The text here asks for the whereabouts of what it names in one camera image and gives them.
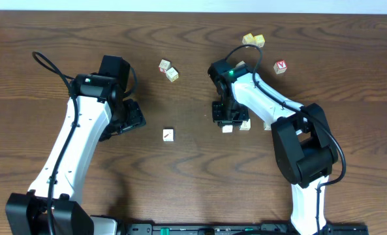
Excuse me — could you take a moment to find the wooden block number eight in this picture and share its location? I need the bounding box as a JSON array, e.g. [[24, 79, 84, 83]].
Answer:
[[222, 125, 233, 133]]

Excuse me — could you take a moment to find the wooden block hourglass print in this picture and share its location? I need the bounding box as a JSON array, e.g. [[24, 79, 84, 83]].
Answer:
[[240, 119, 251, 131]]

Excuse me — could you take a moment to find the wooden block soccer ball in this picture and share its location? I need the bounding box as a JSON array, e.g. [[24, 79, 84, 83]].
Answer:
[[264, 122, 271, 131]]

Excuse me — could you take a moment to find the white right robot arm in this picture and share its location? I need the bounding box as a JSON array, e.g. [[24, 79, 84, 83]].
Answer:
[[208, 60, 338, 234]]

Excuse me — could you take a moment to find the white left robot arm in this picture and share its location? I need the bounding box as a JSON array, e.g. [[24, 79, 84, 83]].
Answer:
[[5, 72, 146, 234]]

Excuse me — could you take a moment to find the wooden block hammer print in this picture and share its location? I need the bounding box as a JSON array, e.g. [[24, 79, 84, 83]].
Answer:
[[163, 129, 174, 142]]

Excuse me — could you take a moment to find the wooden block brown print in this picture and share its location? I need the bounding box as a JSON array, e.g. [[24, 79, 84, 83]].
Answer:
[[236, 61, 245, 67]]

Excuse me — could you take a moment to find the wooden block yellow print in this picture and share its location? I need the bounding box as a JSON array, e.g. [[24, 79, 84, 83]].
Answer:
[[166, 67, 179, 82]]

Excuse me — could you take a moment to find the wooden block red side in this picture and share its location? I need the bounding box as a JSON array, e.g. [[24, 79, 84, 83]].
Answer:
[[159, 59, 171, 73]]

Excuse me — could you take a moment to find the wooden block red letter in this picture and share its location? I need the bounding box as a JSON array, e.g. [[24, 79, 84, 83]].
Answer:
[[273, 60, 287, 74]]

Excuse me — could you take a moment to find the yellow block left of pair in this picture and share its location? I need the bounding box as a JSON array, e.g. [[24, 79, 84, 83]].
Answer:
[[242, 33, 256, 45]]

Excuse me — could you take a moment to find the yellow block of pair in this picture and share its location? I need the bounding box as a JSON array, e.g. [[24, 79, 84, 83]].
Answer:
[[254, 35, 266, 48], [242, 33, 256, 45]]

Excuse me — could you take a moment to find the yellow block right of pair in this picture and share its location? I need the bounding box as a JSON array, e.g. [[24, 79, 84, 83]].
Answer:
[[254, 35, 266, 48]]

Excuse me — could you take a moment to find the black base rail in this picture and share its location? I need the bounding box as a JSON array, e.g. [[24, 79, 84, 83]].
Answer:
[[125, 223, 369, 235]]

